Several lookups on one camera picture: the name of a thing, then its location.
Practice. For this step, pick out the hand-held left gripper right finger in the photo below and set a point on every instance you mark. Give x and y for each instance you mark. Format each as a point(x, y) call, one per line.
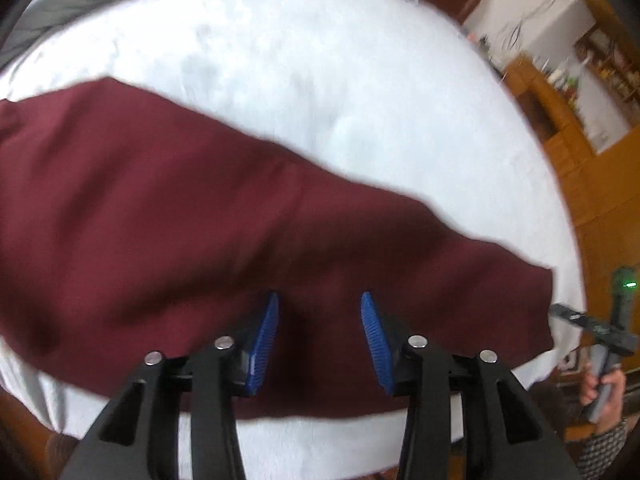
point(375, 342)

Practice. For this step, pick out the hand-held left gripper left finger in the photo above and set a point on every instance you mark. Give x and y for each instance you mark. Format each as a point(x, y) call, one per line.
point(262, 342)

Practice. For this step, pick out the maroon pants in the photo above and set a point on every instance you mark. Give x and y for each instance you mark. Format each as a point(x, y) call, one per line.
point(200, 210)

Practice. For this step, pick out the person's right forearm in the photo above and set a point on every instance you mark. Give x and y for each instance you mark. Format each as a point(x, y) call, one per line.
point(602, 452)

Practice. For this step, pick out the person's right hand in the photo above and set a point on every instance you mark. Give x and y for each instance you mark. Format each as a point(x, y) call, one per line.
point(612, 405)

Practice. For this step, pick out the wooden desk cabinet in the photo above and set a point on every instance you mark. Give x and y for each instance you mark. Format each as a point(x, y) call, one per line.
point(595, 185)

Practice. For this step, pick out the white bottle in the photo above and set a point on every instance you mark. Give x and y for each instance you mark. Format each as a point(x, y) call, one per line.
point(557, 76)

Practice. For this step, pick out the wooden wall shelf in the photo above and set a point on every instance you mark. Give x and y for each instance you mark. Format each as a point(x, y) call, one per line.
point(612, 55)

